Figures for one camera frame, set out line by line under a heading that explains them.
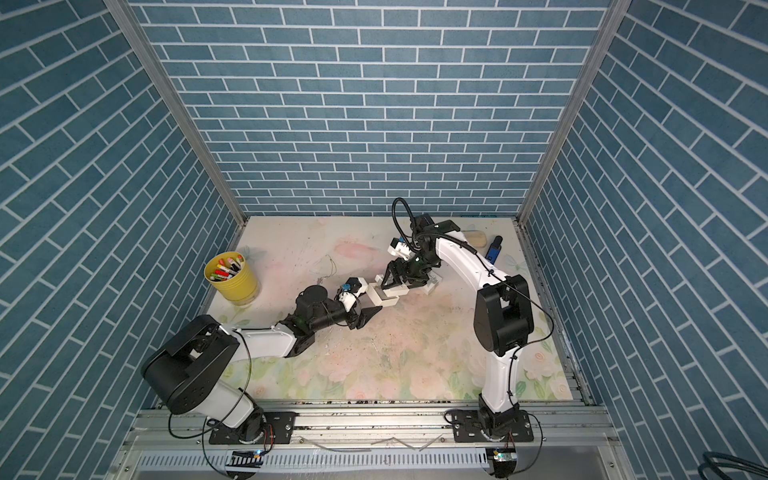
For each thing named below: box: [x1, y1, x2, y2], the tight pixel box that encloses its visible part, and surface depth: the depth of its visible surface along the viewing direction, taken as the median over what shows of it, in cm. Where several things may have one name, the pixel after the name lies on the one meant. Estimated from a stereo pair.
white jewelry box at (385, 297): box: [366, 283, 409, 307], surface depth 82 cm
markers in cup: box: [209, 254, 245, 281], surface depth 93 cm
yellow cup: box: [204, 251, 259, 307], surface depth 91 cm
